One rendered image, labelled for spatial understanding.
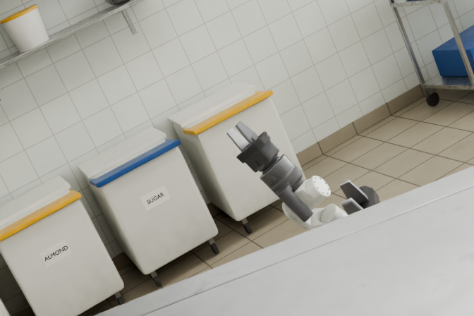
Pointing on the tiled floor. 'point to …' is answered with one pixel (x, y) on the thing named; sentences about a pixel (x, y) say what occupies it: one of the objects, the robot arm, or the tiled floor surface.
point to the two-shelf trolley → (458, 82)
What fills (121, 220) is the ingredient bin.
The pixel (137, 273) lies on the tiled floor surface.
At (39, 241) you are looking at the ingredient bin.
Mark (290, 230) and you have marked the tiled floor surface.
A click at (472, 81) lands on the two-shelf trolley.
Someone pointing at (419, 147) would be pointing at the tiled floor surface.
